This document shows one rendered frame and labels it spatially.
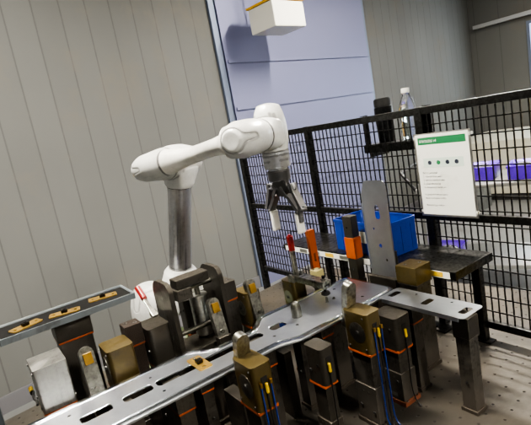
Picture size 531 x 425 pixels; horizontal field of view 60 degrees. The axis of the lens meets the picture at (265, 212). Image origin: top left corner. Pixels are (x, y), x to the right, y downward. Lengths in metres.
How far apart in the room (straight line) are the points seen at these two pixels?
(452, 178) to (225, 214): 3.04
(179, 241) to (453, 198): 1.11
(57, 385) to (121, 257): 2.69
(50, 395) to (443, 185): 1.39
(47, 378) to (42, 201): 2.51
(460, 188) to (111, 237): 2.84
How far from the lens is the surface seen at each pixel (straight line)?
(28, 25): 3.89
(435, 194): 1.80
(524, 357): 1.78
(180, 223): 1.99
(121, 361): 1.34
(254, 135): 1.33
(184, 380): 1.24
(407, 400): 1.53
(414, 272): 1.54
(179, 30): 4.48
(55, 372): 1.30
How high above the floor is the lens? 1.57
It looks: 10 degrees down
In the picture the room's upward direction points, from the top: 10 degrees counter-clockwise
